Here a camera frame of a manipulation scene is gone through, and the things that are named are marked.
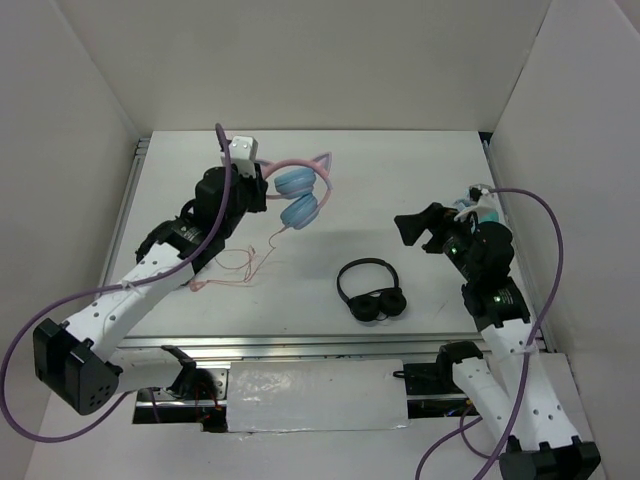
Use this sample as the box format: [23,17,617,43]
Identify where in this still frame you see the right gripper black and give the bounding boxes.
[393,200,480,280]

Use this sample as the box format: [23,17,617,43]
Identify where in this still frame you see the pink blue cat-ear headphones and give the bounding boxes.
[257,152,333,230]

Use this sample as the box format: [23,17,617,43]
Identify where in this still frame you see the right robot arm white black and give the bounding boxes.
[394,203,601,479]

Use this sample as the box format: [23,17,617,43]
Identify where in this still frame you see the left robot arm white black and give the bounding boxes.
[33,166,268,415]

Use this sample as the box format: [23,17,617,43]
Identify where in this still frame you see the teal cat-ear headphones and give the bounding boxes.
[454,184,501,226]

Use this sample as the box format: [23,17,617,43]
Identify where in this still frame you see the black on-ear headphones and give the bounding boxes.
[336,257,407,323]

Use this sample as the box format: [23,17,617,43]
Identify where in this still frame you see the white foil-taped panel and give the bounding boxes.
[226,359,409,433]

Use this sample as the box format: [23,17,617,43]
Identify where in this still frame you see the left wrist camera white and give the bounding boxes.
[220,135,258,178]

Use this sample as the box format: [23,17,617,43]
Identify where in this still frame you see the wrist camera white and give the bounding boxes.
[220,135,258,178]
[457,183,500,221]

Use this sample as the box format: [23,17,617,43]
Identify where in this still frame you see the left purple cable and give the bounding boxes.
[0,123,236,443]

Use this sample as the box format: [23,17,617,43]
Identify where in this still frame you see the purple cable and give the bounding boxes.
[415,187,563,480]
[0,123,236,443]

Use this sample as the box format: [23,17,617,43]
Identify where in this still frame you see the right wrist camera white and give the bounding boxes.
[457,183,500,221]

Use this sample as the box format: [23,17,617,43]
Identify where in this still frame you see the left aluminium side rail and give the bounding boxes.
[99,137,151,287]

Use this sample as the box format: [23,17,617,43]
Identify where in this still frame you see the aluminium front rail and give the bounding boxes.
[120,333,490,363]

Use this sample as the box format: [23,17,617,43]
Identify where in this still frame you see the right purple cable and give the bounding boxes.
[415,187,563,480]

